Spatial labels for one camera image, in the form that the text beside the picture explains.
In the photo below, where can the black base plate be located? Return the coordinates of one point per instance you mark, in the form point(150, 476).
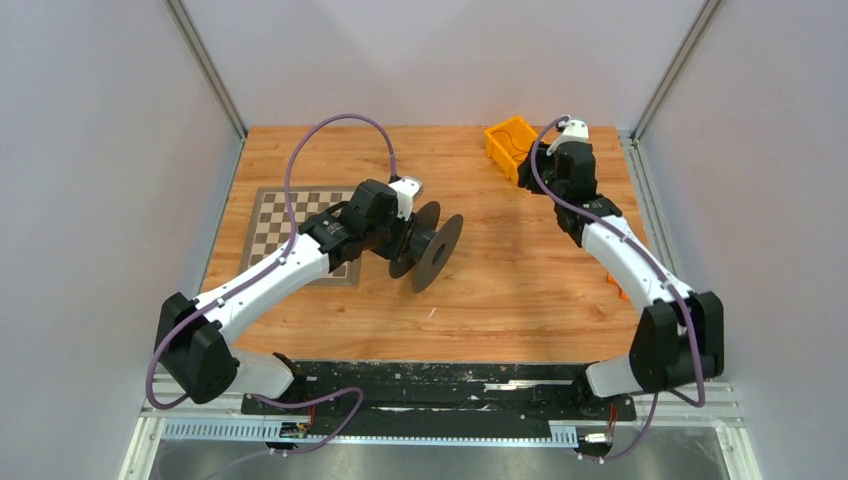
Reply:
point(419, 399)

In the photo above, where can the yellow plastic bin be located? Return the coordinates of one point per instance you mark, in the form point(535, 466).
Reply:
point(508, 143)

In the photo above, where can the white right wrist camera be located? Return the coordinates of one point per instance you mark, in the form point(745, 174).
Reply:
point(569, 130)

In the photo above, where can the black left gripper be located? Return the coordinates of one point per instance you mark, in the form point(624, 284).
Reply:
point(395, 250)

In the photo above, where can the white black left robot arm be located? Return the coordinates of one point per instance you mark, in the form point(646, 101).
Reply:
point(195, 337)

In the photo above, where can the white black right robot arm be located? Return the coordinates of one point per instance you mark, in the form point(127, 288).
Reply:
point(680, 334)

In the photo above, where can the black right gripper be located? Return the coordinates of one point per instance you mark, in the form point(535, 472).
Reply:
point(528, 179)

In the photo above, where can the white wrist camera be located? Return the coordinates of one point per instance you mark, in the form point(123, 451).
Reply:
point(569, 130)
point(407, 189)

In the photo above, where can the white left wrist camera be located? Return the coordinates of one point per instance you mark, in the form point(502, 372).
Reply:
point(407, 189)

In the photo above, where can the grey perforated cable spool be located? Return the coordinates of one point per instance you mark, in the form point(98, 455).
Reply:
point(427, 248)

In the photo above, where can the orange curved pipe piece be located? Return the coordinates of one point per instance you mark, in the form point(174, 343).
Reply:
point(621, 292)

